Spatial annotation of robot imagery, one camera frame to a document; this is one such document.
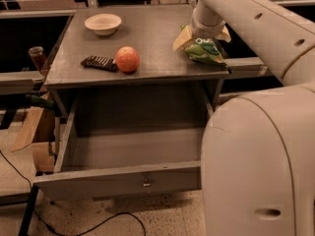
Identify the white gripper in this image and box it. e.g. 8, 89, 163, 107
172, 13, 231, 51

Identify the grey cabinet with top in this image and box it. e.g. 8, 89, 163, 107
45, 5, 229, 115

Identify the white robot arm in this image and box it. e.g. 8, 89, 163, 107
191, 0, 315, 236

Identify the green rice chip bag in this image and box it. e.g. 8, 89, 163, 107
179, 25, 225, 66

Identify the black floor cable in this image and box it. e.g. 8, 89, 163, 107
0, 149, 147, 236

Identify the grey open top drawer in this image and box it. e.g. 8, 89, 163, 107
33, 82, 227, 202

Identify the dark chocolate bar wrapper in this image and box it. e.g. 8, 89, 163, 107
81, 55, 117, 72

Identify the small metal drawer lock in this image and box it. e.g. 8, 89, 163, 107
143, 179, 152, 189

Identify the orange fruit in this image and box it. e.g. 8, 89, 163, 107
115, 46, 140, 73

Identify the clear plastic cup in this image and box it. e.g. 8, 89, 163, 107
29, 46, 46, 71

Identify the white paper bowl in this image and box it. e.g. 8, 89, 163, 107
85, 14, 122, 36

